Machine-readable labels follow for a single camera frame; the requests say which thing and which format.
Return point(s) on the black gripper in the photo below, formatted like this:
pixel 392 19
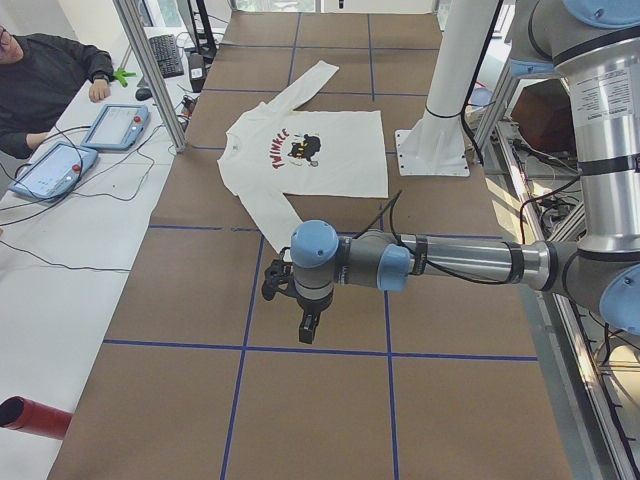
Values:
pixel 311 306

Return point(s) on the cream long-sleeve cat shirt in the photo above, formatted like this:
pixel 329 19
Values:
pixel 277 149

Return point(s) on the far blue teach pendant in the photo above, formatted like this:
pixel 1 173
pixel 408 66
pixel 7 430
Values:
pixel 117 127

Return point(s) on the blue teach pendant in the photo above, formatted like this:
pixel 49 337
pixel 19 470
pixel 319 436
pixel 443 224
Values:
pixel 117 127
pixel 55 173

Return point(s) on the black computer mouse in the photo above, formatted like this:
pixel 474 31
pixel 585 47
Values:
pixel 143 94

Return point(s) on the near blue teach pendant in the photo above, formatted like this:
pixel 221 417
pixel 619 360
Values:
pixel 55 173

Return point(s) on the red cylinder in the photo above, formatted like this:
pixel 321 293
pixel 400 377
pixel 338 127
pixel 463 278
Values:
pixel 27 416

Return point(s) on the green plastic object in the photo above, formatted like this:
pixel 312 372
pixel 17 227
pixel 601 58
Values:
pixel 121 75

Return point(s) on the black keyboard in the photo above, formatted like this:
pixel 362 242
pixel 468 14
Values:
pixel 165 50

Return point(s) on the person in black jacket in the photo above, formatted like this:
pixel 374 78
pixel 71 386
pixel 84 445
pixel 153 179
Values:
pixel 40 75

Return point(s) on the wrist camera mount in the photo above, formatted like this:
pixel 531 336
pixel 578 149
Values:
pixel 278 278

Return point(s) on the white central pedestal column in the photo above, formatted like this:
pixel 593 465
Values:
pixel 435 146

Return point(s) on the aluminium frame post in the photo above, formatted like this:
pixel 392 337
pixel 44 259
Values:
pixel 134 30

